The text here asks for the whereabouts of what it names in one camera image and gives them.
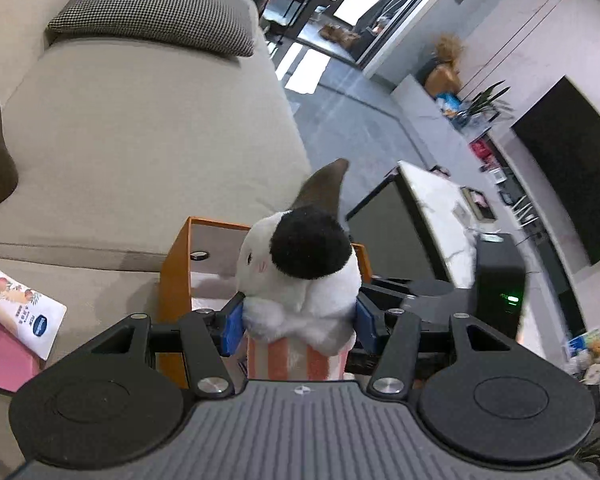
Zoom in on orange fluffy figure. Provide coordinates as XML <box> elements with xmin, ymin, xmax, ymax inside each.
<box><xmin>422</xmin><ymin>32</ymin><xmax>466</xmax><ymax>98</ymax></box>

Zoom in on white fruit print packet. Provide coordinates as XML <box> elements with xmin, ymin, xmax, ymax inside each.
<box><xmin>0</xmin><ymin>261</ymin><xmax>67</xmax><ymax>361</ymax></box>

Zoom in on white television console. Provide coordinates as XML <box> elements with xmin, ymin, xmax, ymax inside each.
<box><xmin>392</xmin><ymin>74</ymin><xmax>600</xmax><ymax>411</ymax></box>

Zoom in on pink pouch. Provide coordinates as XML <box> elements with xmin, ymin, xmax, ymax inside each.
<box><xmin>0</xmin><ymin>307</ymin><xmax>43</xmax><ymax>393</ymax></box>

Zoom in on black framed glass door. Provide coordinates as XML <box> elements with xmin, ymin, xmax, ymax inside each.
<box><xmin>300</xmin><ymin>0</ymin><xmax>461</xmax><ymax>66</ymax></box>

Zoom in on grey curtain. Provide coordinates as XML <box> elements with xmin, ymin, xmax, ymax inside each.
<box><xmin>357</xmin><ymin>0</ymin><xmax>418</xmax><ymax>36</ymax></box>

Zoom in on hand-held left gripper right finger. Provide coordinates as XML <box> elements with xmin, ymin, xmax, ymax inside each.
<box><xmin>355</xmin><ymin>292</ymin><xmax>516</xmax><ymax>396</ymax></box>

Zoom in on black television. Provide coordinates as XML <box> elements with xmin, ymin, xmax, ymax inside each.
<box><xmin>511</xmin><ymin>75</ymin><xmax>600</xmax><ymax>267</ymax></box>

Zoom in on orange cardboard box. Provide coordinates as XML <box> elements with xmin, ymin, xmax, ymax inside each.
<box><xmin>157</xmin><ymin>216</ymin><xmax>373</xmax><ymax>391</ymax></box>

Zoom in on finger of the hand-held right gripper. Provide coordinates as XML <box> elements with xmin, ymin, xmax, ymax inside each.
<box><xmin>360</xmin><ymin>276</ymin><xmax>411</xmax><ymax>311</ymax></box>

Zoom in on blue snack packet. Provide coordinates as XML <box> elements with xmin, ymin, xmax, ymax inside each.
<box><xmin>565</xmin><ymin>330</ymin><xmax>600</xmax><ymax>358</ymax></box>

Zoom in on marble coffee table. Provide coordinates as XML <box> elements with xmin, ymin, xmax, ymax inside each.
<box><xmin>345</xmin><ymin>160</ymin><xmax>548</xmax><ymax>356</ymax></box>

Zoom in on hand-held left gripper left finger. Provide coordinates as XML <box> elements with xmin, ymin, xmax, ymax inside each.
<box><xmin>87</xmin><ymin>292</ymin><xmax>246</xmax><ymax>398</ymax></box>

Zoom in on blue bag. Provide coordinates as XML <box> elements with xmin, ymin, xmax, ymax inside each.
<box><xmin>435</xmin><ymin>92</ymin><xmax>463</xmax><ymax>113</ymax></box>

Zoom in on pink book tray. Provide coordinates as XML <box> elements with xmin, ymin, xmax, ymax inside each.
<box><xmin>460</xmin><ymin>186</ymin><xmax>496</xmax><ymax>221</ymax></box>

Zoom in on brown shoes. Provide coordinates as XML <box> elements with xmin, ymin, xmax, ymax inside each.
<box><xmin>319</xmin><ymin>25</ymin><xmax>361</xmax><ymax>48</ymax></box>

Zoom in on houndstooth cushion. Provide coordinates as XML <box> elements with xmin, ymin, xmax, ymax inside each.
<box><xmin>46</xmin><ymin>0</ymin><xmax>257</xmax><ymax>58</ymax></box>

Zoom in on white plush toy black ear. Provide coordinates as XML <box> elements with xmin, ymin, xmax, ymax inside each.
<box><xmin>236</xmin><ymin>207</ymin><xmax>363</xmax><ymax>383</ymax></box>

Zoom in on beige sofa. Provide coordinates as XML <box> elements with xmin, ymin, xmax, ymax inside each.
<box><xmin>0</xmin><ymin>0</ymin><xmax>313</xmax><ymax>461</ymax></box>

